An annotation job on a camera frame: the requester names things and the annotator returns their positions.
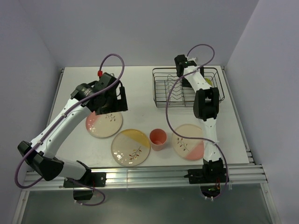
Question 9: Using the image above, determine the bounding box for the pink cream plate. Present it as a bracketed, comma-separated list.
[85, 112, 123, 138]
[171, 124, 204, 161]

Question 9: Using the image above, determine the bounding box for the pink cup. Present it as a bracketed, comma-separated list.
[149, 129, 167, 151]

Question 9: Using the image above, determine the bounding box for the green ceramic bowl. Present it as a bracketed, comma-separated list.
[205, 78, 213, 86]

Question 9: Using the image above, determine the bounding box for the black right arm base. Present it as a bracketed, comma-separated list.
[184, 168, 229, 184]

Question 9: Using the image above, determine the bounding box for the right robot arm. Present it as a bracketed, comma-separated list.
[174, 55, 229, 184]

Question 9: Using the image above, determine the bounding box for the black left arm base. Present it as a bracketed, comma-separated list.
[63, 172, 107, 188]

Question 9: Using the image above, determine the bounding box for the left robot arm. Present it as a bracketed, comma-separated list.
[18, 73, 128, 186]

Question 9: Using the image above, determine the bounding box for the yellow cream plate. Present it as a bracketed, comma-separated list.
[111, 129, 151, 167]

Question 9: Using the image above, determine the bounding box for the wire dish rack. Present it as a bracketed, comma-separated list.
[152, 67, 225, 107]

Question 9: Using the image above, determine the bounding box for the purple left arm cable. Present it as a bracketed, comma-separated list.
[15, 54, 125, 189]

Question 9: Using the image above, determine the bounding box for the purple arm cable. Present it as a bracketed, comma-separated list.
[15, 54, 125, 189]
[165, 44, 229, 199]

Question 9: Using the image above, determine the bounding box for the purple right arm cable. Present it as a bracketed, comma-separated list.
[165, 44, 229, 199]

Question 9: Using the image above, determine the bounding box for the aluminium table rail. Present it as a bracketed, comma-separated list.
[22, 163, 268, 191]

